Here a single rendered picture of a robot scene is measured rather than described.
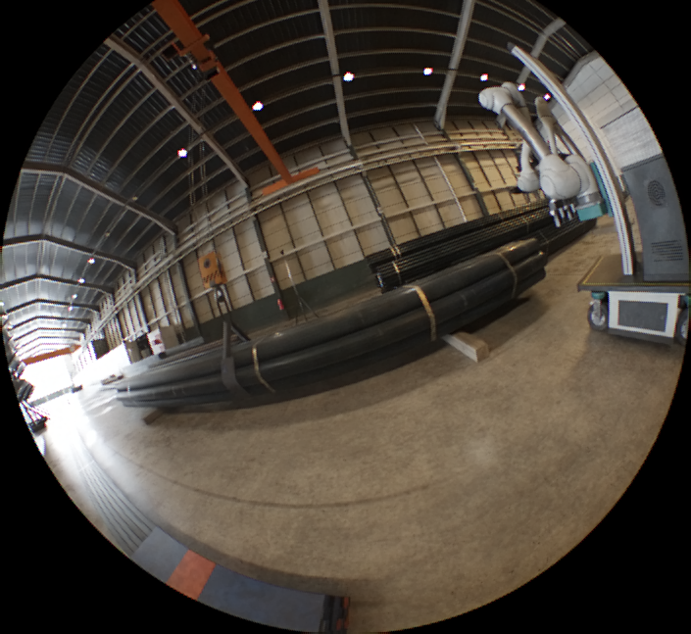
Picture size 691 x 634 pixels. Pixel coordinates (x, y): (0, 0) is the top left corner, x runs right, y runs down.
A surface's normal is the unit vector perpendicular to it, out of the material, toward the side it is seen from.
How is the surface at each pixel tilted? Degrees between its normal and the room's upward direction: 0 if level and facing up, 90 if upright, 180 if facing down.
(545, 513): 0
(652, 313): 90
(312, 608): 0
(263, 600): 0
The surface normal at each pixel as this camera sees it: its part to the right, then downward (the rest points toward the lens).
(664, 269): -0.94, 0.35
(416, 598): -0.35, -0.94
